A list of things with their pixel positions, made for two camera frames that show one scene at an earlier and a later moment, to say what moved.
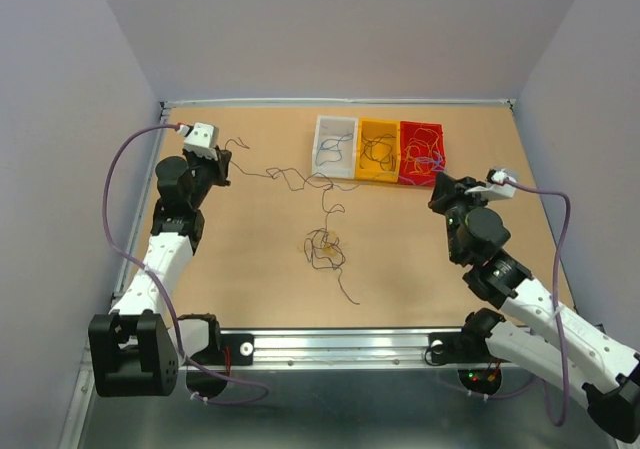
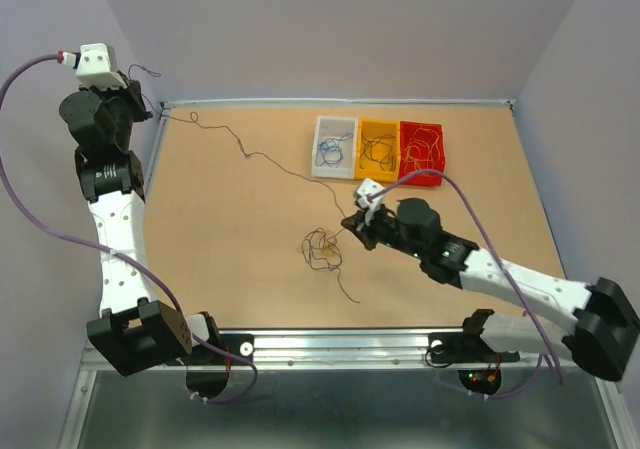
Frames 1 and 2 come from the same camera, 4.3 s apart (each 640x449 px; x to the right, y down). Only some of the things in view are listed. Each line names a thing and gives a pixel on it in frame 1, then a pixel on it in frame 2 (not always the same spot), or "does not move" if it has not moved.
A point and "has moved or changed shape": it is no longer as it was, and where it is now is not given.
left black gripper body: [207, 171] to [125, 105]
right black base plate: [453, 347] does not move
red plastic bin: [422, 153] does not move
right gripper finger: [442, 193] to [351, 222]
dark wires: [379, 149] does not move
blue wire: [330, 151] has moved or changed shape
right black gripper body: [461, 204] to [383, 228]
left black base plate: [241, 348] does not move
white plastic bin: [334, 154] does not move
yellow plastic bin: [378, 150] does not move
